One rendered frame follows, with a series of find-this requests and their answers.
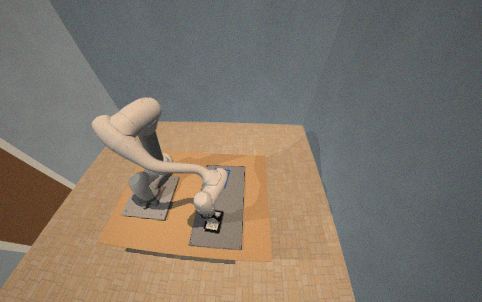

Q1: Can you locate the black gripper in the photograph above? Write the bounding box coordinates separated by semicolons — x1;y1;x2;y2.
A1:
209;213;222;224

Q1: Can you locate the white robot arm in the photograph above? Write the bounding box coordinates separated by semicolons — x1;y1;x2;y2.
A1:
91;97;228;218

